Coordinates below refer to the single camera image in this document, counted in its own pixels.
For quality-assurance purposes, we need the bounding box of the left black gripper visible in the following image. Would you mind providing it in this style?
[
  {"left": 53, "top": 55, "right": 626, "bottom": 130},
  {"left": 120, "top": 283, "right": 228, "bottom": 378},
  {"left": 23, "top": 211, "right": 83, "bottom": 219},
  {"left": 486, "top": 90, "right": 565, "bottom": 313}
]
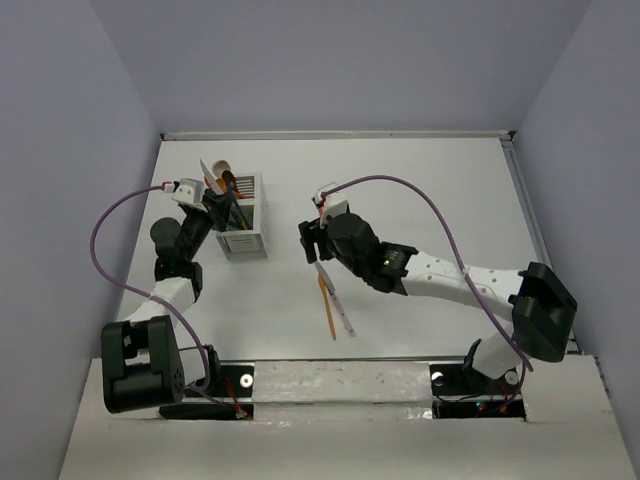
[{"left": 180, "top": 193, "right": 233, "bottom": 261}]

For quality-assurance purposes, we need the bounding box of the dark brown wooden spoon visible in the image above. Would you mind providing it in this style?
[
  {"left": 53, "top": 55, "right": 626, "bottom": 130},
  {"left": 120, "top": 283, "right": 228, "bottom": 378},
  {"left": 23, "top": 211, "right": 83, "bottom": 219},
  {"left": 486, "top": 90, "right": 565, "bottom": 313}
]
[{"left": 221, "top": 170, "right": 240, "bottom": 195}]

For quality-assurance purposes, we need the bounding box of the beige wooden spoon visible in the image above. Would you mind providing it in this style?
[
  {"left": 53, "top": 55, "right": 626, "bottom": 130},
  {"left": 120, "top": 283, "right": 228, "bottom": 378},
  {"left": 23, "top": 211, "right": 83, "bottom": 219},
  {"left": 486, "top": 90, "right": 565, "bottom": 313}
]
[{"left": 212, "top": 160, "right": 231, "bottom": 178}]

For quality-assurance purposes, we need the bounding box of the steel knife green handle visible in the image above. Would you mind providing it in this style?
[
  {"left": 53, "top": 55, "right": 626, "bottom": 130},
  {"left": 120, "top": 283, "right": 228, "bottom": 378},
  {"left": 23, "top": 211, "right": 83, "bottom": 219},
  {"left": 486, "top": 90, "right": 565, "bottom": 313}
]
[{"left": 199, "top": 159, "right": 226, "bottom": 195}]

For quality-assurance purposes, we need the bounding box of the orange plastic knife long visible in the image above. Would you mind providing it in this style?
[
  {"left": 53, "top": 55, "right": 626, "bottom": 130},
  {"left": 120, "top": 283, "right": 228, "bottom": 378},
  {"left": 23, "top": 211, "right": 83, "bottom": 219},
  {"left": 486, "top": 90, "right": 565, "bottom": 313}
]
[{"left": 227, "top": 191, "right": 249, "bottom": 230}]

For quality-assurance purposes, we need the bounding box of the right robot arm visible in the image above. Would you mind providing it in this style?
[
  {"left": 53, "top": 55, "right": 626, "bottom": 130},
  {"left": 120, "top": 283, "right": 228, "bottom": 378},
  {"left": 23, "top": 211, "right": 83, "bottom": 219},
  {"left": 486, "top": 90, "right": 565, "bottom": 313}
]
[{"left": 298, "top": 213, "right": 578, "bottom": 392}]

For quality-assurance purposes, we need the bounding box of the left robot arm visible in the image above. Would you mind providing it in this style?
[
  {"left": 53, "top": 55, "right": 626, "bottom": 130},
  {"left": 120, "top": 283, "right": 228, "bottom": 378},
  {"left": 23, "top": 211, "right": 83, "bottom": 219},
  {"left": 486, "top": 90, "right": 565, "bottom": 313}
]
[{"left": 100, "top": 190, "right": 232, "bottom": 414}]

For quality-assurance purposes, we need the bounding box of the white two-compartment utensil caddy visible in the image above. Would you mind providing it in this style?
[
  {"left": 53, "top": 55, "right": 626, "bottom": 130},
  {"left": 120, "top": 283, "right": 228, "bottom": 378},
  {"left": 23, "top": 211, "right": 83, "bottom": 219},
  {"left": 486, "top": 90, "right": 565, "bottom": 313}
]
[{"left": 216, "top": 173, "right": 268, "bottom": 262}]

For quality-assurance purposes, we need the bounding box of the orange plastic knife front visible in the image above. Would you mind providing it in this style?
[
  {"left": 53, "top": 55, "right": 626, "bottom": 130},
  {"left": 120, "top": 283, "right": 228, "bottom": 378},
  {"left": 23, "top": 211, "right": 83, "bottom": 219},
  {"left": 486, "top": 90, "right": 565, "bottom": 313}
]
[{"left": 317, "top": 274, "right": 337, "bottom": 341}]

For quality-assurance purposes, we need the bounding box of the white foam front board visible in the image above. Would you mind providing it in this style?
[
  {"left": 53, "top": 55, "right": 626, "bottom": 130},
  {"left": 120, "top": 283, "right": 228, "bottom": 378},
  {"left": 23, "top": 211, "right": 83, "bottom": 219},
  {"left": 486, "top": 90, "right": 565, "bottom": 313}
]
[{"left": 61, "top": 356, "right": 634, "bottom": 479}]

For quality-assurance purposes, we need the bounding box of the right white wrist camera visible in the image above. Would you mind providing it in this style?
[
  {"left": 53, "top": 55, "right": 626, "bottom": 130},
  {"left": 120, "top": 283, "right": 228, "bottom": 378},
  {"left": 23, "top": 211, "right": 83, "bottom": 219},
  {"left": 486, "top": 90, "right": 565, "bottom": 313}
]
[{"left": 312, "top": 182, "right": 349, "bottom": 227}]

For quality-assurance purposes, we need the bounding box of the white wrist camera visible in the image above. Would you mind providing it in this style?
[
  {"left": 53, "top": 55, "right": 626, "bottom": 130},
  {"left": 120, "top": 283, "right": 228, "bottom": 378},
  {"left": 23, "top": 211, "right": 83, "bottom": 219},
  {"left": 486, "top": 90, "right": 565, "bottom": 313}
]
[
  {"left": 312, "top": 182, "right": 349, "bottom": 227},
  {"left": 171, "top": 178, "right": 205, "bottom": 210}
]

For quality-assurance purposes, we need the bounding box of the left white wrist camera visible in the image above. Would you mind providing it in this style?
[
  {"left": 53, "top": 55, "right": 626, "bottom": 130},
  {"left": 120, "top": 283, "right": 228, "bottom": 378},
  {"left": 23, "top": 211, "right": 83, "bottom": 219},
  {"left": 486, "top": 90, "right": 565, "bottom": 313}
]
[{"left": 171, "top": 178, "right": 205, "bottom": 210}]

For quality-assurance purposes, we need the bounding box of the aluminium rail back edge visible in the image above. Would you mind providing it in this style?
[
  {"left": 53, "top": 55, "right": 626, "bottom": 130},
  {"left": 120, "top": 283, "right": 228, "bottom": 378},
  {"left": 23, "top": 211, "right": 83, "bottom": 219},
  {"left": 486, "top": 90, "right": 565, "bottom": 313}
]
[{"left": 160, "top": 130, "right": 512, "bottom": 141}]

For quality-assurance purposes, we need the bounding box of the aluminium rail edge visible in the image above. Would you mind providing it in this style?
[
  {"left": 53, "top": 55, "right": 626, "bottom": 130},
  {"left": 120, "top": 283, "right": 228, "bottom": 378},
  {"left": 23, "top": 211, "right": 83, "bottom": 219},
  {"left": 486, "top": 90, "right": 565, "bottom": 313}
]
[
  {"left": 500, "top": 131, "right": 583, "bottom": 362},
  {"left": 160, "top": 130, "right": 512, "bottom": 141}
]

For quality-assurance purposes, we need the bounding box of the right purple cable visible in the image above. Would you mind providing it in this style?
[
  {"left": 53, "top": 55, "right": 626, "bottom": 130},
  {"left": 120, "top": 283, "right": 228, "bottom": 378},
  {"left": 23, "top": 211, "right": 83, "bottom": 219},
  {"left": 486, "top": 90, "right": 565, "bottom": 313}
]
[{"left": 319, "top": 174, "right": 535, "bottom": 401}]

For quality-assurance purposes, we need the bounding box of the purple cable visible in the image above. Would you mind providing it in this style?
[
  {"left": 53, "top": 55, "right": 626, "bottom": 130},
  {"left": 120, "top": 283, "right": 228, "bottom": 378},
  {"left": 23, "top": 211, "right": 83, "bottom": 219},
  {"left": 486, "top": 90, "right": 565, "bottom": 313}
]
[
  {"left": 89, "top": 184, "right": 249, "bottom": 417},
  {"left": 319, "top": 174, "right": 535, "bottom": 401}
]

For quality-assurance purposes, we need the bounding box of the steel knife pink handle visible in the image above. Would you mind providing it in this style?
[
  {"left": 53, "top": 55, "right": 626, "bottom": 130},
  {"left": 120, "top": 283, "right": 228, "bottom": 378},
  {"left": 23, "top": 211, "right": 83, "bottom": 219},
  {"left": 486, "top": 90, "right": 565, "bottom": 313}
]
[{"left": 314, "top": 261, "right": 356, "bottom": 337}]

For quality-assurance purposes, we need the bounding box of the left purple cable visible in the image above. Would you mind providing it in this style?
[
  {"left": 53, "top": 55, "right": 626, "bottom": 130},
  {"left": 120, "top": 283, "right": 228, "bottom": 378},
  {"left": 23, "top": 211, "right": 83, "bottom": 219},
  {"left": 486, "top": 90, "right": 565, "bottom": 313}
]
[{"left": 89, "top": 184, "right": 249, "bottom": 417}]

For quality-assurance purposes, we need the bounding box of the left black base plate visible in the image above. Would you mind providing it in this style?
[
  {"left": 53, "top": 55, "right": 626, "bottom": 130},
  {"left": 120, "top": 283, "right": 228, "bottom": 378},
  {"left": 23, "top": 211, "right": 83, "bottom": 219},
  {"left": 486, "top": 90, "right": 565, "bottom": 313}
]
[{"left": 158, "top": 362, "right": 255, "bottom": 421}]

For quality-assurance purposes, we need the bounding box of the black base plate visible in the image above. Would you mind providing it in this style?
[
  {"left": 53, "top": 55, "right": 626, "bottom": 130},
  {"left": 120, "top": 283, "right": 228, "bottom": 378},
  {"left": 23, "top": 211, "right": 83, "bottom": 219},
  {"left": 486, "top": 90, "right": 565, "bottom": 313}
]
[
  {"left": 429, "top": 363, "right": 526, "bottom": 420},
  {"left": 158, "top": 362, "right": 255, "bottom": 421}
]

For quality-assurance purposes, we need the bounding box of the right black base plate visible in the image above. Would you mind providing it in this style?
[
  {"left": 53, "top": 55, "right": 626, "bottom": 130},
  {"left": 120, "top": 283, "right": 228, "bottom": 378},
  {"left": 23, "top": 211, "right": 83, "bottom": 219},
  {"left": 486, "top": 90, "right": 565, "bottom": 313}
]
[{"left": 429, "top": 363, "right": 526, "bottom": 420}]

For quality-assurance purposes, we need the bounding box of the aluminium rail right edge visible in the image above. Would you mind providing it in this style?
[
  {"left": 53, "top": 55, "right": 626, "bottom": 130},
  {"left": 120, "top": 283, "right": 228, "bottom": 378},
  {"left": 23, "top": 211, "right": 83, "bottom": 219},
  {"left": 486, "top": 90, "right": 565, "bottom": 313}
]
[{"left": 500, "top": 131, "right": 583, "bottom": 362}]

